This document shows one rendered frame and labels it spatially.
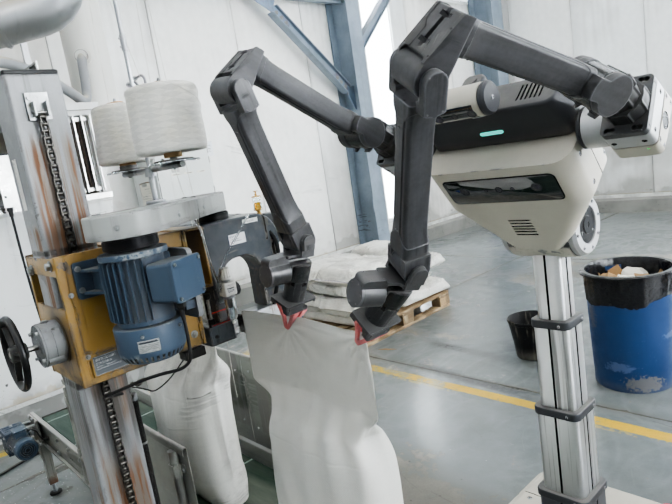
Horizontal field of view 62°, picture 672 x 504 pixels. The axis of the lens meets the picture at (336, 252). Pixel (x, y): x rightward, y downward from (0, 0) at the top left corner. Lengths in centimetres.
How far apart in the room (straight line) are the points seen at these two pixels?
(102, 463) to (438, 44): 125
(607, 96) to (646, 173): 825
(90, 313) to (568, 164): 112
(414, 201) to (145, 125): 64
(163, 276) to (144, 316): 11
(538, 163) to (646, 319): 209
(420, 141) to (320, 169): 628
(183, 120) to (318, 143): 592
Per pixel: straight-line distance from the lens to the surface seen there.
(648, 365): 340
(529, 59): 98
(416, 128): 90
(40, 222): 146
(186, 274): 124
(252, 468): 226
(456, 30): 86
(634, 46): 936
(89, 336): 145
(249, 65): 125
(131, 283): 127
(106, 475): 161
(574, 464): 177
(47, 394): 437
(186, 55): 636
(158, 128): 132
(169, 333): 130
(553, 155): 130
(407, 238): 102
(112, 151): 156
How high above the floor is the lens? 146
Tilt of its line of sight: 9 degrees down
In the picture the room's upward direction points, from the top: 9 degrees counter-clockwise
